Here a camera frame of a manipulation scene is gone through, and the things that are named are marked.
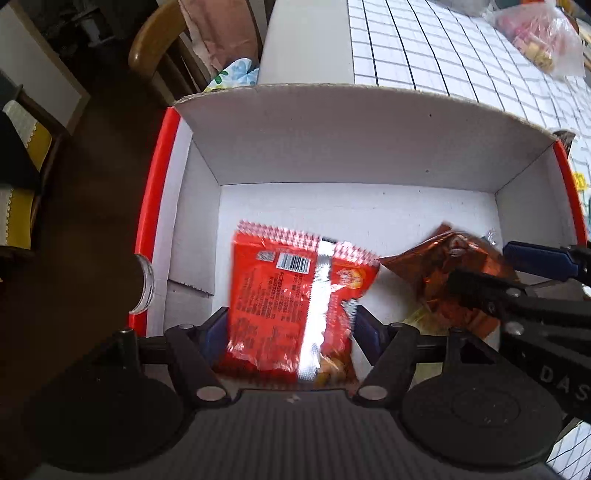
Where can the white black-checked tablecloth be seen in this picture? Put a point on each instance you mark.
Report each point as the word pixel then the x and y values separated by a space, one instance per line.
pixel 415 41

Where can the red and white cardboard box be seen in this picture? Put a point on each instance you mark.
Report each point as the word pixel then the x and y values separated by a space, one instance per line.
pixel 346 138

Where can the red snack packet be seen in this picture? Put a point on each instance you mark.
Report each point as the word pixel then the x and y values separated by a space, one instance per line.
pixel 272 295

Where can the yellow upholstered chair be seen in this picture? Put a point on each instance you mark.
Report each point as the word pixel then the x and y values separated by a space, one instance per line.
pixel 27 147

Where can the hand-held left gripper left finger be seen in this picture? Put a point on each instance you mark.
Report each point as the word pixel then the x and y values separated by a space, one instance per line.
pixel 214 334

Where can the clear plastic bag of sweets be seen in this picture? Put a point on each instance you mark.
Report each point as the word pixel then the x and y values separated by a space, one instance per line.
pixel 540 37

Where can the pale yellow snack packet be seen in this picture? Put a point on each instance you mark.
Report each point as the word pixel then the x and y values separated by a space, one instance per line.
pixel 425 321

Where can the pink towel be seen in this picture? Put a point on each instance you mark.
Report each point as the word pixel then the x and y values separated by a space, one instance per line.
pixel 221 32

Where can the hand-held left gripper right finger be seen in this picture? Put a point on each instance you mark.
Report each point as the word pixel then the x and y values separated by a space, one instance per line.
pixel 367 334

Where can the wooden chair with towel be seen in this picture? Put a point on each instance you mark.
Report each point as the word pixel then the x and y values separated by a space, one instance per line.
pixel 147 46

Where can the orange-brown foil snack packet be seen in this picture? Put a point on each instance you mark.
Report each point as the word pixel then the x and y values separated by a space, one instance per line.
pixel 429 267

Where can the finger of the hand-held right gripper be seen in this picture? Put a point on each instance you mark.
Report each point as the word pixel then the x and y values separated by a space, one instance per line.
pixel 489 293
pixel 535 258

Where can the floral seat cushion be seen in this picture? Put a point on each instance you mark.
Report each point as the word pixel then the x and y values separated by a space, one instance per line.
pixel 233 74

